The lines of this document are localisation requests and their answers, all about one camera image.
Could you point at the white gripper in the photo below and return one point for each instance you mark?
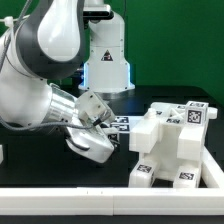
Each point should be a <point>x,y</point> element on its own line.
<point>88,139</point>

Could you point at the white chair seat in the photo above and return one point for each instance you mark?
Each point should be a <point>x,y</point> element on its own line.
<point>166,163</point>

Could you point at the white chair back frame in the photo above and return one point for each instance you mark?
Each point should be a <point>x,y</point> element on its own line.
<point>149,130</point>

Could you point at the white marker base sheet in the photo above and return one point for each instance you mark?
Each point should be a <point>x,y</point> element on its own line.
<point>125,123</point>

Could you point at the white block left edge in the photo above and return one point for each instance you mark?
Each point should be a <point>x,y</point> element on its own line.
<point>1,154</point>

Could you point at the white L-shaped wall fence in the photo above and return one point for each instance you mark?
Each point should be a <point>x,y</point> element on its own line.
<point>120,201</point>

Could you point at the black camera on stand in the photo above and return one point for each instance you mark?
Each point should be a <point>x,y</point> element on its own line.
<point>98,12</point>

